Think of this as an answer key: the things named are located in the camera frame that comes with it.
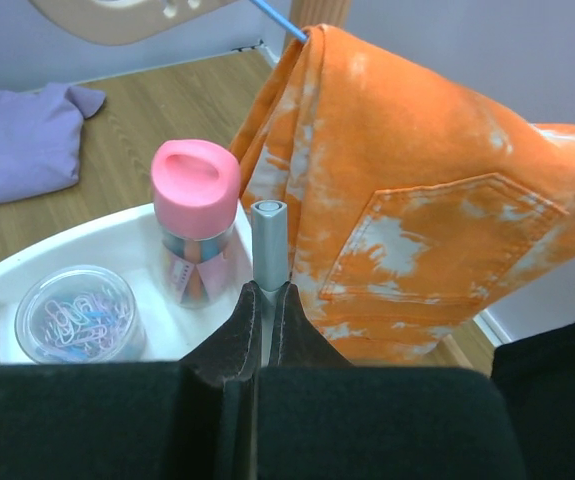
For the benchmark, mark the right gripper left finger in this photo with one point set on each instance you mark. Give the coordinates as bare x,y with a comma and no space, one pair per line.
218,392

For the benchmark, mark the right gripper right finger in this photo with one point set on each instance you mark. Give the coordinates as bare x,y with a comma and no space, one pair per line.
297,427

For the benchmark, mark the grey cap white marker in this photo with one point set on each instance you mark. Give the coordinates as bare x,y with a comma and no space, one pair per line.
270,261

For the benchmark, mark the clear paperclip jar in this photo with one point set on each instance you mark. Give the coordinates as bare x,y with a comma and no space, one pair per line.
80,314

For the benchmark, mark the pink lid pen tube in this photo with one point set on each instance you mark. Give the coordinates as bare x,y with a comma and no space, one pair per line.
195,186

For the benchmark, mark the white drawer organizer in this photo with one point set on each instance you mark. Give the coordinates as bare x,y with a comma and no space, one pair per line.
116,259

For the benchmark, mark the orange patterned cloth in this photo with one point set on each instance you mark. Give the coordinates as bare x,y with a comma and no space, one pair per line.
413,202

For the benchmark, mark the purple folded cloth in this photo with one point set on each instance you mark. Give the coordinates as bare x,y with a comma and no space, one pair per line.
40,138

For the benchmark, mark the blue wire hanger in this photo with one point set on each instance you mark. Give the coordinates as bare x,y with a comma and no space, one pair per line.
280,20

